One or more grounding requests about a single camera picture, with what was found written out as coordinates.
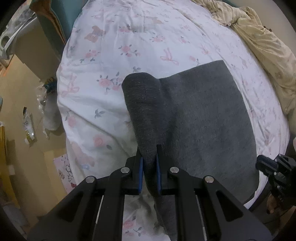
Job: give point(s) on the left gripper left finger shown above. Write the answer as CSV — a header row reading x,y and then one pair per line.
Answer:
x,y
94,209

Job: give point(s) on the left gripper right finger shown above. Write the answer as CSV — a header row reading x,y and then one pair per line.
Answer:
x,y
205,210

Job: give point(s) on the dark grey pants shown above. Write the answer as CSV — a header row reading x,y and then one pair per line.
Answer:
x,y
199,118

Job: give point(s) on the pink patterned paper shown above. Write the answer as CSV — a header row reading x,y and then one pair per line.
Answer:
x,y
65,173

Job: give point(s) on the snack wrapper on floor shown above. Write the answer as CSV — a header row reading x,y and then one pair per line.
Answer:
x,y
28,127

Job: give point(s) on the beige crumpled blanket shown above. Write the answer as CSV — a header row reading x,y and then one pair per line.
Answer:
x,y
276,57

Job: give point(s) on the white crumpled plastic bag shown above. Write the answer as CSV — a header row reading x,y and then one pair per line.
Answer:
x,y
47,104

